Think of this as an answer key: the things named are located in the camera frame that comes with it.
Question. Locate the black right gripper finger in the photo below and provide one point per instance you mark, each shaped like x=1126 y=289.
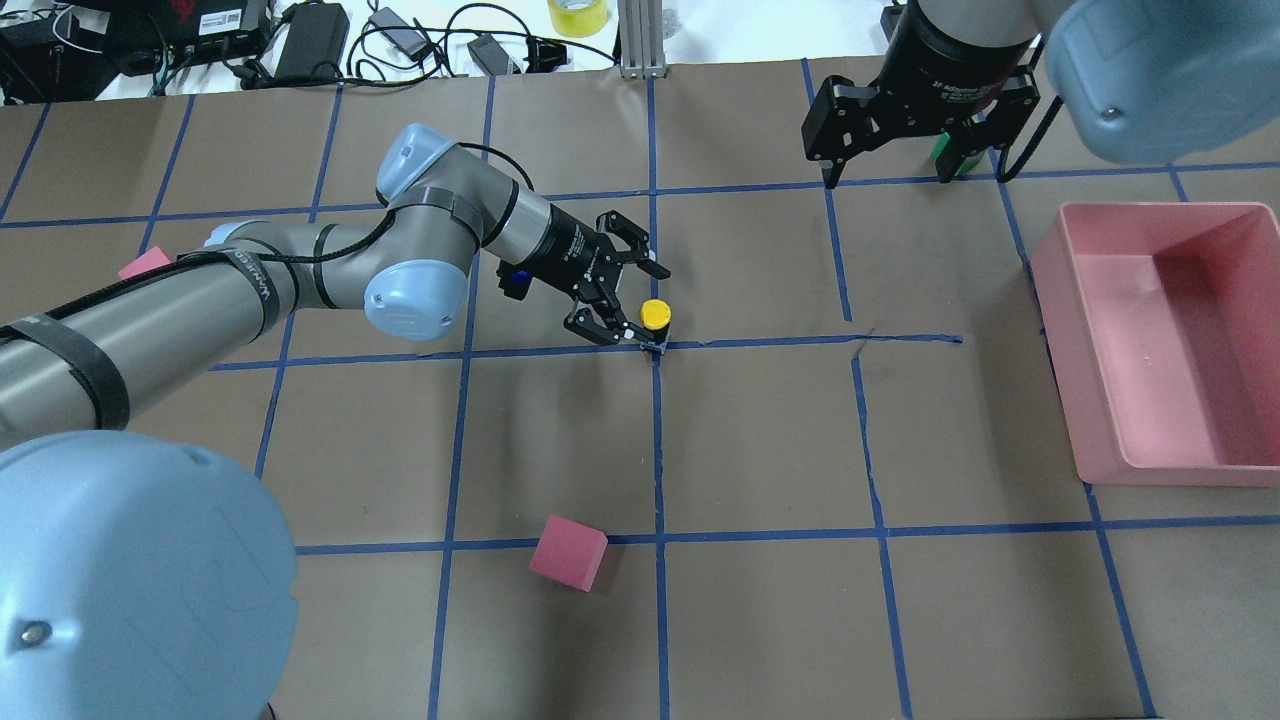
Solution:
x=974 y=133
x=832 y=151

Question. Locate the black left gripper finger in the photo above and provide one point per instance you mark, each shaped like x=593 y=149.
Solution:
x=626 y=243
x=611 y=330

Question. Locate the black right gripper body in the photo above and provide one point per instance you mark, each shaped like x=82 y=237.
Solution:
x=935 y=70

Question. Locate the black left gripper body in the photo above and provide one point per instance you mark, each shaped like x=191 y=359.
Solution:
x=562 y=246

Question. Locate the yellow push button switch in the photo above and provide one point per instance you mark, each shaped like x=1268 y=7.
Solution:
x=652 y=329

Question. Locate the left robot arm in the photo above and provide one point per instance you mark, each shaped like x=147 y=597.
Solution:
x=148 y=570

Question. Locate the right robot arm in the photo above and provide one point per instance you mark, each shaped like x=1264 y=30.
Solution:
x=1142 y=81

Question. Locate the green cube far corner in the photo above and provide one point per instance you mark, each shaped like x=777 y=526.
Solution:
x=951 y=160

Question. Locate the yellow tape roll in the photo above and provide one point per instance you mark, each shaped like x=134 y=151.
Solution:
x=578 y=18

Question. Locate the pink cube near base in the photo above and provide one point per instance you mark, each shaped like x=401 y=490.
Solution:
x=569 y=553

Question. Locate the pink plastic bin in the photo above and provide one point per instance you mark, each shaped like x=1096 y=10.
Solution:
x=1161 y=318

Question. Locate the black power adapter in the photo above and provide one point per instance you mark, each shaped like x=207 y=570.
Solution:
x=316 y=35

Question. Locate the pink cube far side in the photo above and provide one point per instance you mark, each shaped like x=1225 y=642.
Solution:
x=150 y=260

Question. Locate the aluminium frame post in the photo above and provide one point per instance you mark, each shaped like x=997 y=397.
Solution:
x=640 y=35

